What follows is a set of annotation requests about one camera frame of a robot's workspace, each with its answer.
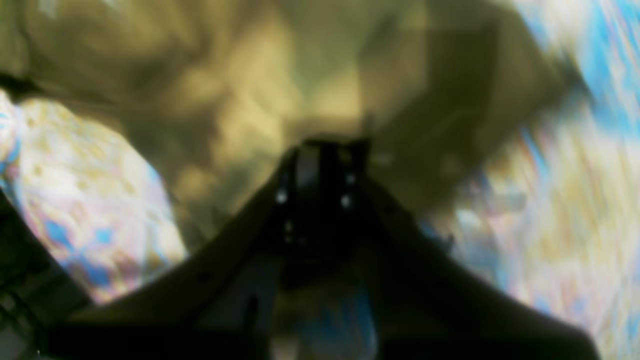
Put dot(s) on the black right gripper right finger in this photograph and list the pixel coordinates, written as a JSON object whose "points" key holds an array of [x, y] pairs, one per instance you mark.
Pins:
{"points": [[425, 305]]}

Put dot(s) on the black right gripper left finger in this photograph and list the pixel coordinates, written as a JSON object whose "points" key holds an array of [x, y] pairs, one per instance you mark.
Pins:
{"points": [[220, 300]]}

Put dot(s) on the camouflage T-shirt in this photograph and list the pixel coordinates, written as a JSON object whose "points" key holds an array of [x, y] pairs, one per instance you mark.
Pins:
{"points": [[213, 92]]}

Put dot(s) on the patterned tile tablecloth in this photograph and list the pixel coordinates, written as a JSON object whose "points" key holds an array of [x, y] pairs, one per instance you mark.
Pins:
{"points": [[551, 217]]}

